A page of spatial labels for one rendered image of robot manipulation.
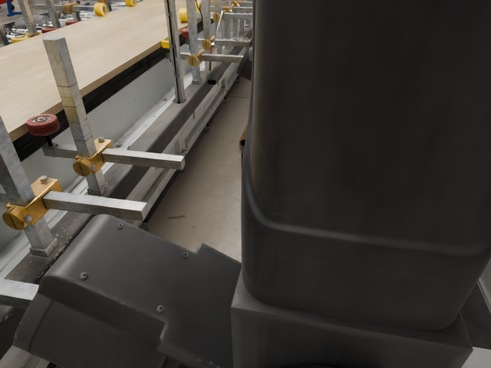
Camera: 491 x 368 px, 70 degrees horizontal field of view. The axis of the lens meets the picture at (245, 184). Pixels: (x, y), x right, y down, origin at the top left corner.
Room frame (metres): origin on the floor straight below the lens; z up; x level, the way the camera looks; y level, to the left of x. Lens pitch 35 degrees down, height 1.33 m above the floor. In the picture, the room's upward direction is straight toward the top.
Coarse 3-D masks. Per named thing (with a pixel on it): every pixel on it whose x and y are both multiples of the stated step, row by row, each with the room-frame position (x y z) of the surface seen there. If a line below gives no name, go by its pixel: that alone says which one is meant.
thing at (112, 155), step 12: (60, 144) 0.94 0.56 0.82; (60, 156) 0.91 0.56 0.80; (72, 156) 0.90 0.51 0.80; (108, 156) 0.88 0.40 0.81; (120, 156) 0.87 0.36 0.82; (132, 156) 0.86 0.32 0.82; (144, 156) 0.86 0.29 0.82; (156, 156) 0.86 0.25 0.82; (168, 156) 0.86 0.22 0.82; (180, 156) 0.86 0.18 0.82; (168, 168) 0.84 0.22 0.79; (180, 168) 0.84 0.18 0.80
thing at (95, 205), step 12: (0, 192) 0.66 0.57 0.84; (60, 192) 0.66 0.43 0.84; (48, 204) 0.63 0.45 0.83; (60, 204) 0.63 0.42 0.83; (72, 204) 0.62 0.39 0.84; (84, 204) 0.62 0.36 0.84; (96, 204) 0.61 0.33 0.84; (108, 204) 0.61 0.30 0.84; (120, 204) 0.61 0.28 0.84; (132, 204) 0.61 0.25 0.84; (144, 204) 0.61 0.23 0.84; (120, 216) 0.60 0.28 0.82; (132, 216) 0.60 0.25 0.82; (144, 216) 0.60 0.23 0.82
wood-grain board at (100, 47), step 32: (160, 0) 3.42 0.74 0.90; (64, 32) 2.11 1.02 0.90; (96, 32) 2.11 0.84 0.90; (128, 32) 2.11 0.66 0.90; (160, 32) 2.11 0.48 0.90; (0, 64) 1.49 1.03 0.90; (32, 64) 1.49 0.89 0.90; (96, 64) 1.49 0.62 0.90; (128, 64) 1.54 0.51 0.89; (0, 96) 1.12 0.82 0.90; (32, 96) 1.12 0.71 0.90
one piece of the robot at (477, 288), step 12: (480, 276) 0.24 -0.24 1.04; (480, 288) 0.23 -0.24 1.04; (468, 300) 0.21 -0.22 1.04; (480, 300) 0.21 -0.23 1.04; (468, 312) 0.20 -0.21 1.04; (480, 312) 0.20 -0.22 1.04; (468, 324) 0.19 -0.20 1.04; (480, 324) 0.19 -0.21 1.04; (468, 336) 0.18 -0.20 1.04; (480, 336) 0.18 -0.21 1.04; (480, 348) 0.16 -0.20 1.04; (468, 360) 0.15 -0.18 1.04; (480, 360) 0.15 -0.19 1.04
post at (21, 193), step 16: (0, 128) 0.62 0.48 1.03; (0, 144) 0.60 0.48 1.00; (0, 160) 0.60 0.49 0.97; (16, 160) 0.62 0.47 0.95; (0, 176) 0.60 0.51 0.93; (16, 176) 0.61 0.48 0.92; (16, 192) 0.60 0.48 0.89; (32, 192) 0.63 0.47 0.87; (32, 240) 0.60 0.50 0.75; (48, 240) 0.61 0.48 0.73
